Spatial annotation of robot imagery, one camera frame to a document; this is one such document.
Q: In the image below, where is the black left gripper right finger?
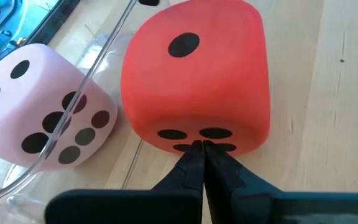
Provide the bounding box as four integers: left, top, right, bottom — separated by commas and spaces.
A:
203, 139, 358, 224

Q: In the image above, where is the black aluminium table frame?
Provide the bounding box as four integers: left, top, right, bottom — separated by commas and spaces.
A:
0, 0, 81, 78

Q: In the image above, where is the pink foam die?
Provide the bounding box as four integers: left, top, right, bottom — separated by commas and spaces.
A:
0, 43, 119, 170

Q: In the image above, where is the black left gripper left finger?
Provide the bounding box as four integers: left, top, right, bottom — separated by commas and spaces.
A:
45, 139, 205, 224

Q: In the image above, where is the clear plastic bin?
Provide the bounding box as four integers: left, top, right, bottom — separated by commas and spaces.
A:
0, 0, 155, 224

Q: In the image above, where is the red foam die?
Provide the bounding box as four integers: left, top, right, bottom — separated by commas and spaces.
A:
120, 0, 272, 157

